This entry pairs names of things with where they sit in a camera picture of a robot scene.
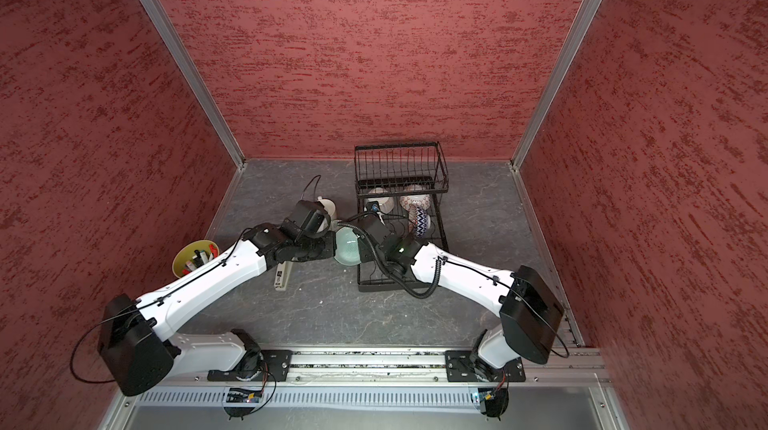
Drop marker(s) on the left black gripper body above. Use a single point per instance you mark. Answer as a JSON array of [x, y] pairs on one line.
[[317, 246]]

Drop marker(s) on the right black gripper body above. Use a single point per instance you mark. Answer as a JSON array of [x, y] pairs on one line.
[[369, 254]]

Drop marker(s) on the teal line pattern bowl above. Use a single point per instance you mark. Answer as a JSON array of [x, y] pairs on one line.
[[347, 252]]

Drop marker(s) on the pink striped bowl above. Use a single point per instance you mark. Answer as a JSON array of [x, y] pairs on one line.
[[381, 195]]

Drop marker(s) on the orange pattern bowl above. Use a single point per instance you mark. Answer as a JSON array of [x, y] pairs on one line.
[[420, 221]]

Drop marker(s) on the blue triangle pattern bowl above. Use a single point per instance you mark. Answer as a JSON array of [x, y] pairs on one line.
[[415, 197]]

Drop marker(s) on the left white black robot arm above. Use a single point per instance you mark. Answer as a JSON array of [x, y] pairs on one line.
[[140, 340]]

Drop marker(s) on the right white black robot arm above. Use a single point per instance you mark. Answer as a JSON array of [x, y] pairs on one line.
[[528, 311]]

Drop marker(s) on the white ceramic mug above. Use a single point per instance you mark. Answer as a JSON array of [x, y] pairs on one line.
[[329, 206]]

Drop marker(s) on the markers in yellow cup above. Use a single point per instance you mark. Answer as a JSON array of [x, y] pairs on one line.
[[198, 255]]

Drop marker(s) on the yellow cup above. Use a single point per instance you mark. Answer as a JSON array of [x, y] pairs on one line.
[[177, 265]]

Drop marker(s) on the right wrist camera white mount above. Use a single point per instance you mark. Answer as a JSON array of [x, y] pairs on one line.
[[374, 206]]

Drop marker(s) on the black wire dish rack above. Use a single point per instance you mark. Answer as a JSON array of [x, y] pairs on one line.
[[394, 166]]

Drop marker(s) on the aluminium front rail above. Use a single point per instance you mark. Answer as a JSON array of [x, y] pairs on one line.
[[415, 366]]

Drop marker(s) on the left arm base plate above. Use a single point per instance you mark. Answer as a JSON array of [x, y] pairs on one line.
[[273, 365]]

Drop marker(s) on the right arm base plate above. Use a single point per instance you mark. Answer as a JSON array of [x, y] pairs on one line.
[[467, 366]]

